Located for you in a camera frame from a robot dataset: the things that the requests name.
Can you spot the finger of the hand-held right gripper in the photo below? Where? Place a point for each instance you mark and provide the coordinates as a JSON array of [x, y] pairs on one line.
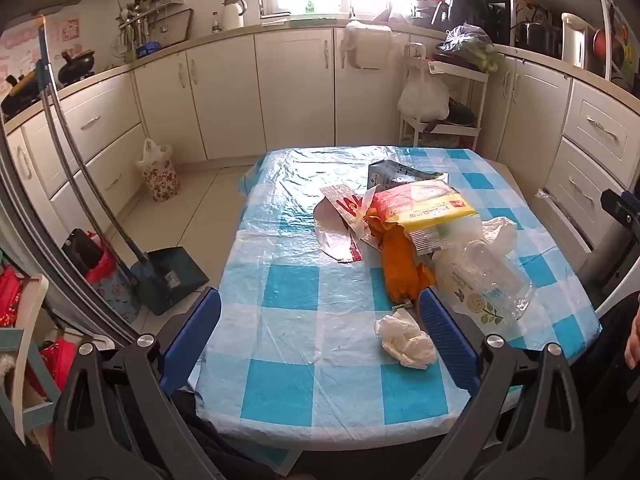
[[622, 205]]

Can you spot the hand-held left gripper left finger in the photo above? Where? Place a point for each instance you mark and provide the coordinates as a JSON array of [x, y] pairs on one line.
[[197, 330]]

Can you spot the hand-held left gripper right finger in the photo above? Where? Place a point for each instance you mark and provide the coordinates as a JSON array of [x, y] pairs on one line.
[[445, 335]]

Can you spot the white paper wrapper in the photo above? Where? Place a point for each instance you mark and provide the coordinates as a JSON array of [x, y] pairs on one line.
[[500, 237]]

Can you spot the grey milk carton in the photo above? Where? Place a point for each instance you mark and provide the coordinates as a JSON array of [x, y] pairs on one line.
[[387, 172]]

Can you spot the person's right hand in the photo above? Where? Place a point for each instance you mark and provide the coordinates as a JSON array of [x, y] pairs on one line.
[[634, 345]]

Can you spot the white crumpled tissue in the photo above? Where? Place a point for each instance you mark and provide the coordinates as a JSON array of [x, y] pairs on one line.
[[405, 340]]

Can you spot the clear plastic bottle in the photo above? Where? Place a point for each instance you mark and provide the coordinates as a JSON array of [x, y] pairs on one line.
[[480, 280]]

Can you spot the red floral bag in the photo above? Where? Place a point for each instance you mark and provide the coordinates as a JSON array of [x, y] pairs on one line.
[[117, 292]]

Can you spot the red plastic bag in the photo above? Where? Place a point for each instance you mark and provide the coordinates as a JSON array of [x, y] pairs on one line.
[[102, 262]]

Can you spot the yellow wet wipes packet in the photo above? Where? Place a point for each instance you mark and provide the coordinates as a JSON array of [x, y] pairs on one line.
[[430, 205]]

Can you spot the black flat box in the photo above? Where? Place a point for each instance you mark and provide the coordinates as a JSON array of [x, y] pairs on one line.
[[80, 250]]

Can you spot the red cloth bag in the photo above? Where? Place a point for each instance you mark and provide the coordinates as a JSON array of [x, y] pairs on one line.
[[60, 370]]

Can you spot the person's dark clothing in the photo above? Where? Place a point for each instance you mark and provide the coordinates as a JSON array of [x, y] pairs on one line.
[[605, 360]]

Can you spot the floral waste bin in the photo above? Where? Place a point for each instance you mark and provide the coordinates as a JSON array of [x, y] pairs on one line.
[[160, 177]]

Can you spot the white plastic rack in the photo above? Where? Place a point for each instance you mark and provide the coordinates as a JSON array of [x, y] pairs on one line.
[[37, 305]]

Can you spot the red white paper bag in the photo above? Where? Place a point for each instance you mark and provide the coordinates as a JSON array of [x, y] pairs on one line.
[[332, 212]]

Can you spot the white electric kettle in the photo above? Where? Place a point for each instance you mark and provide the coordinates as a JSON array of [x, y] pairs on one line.
[[574, 40], [232, 15]]

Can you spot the black pan on cart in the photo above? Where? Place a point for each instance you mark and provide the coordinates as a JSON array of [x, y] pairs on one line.
[[462, 112]]

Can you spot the black cooking pot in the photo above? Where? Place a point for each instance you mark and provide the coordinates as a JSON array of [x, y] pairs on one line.
[[537, 40]]

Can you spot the white trolley cart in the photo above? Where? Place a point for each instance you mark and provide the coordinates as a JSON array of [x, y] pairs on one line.
[[472, 77]]

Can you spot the bag of green vegetables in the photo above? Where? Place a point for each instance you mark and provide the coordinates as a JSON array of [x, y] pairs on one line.
[[470, 45]]

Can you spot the white plastic bag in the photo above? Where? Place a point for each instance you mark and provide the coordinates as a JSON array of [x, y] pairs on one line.
[[422, 97]]

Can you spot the white kitchen cabinets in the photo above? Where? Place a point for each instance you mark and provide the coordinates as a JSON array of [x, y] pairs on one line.
[[295, 85]]

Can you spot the black wok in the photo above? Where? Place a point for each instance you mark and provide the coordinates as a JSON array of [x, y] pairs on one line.
[[77, 67]]

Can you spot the black frying pan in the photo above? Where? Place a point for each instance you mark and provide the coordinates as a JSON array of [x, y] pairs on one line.
[[20, 95]]

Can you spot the white door-hung bag holder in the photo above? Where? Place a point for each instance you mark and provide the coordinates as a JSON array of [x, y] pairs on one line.
[[367, 42]]

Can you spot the dark sauce bottle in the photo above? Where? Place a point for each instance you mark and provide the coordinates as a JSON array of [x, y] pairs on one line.
[[216, 24]]

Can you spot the green bottle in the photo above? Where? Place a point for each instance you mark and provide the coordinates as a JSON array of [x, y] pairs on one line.
[[310, 6]]

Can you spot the wall utensil rack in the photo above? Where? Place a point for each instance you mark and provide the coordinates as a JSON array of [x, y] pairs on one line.
[[140, 15]]

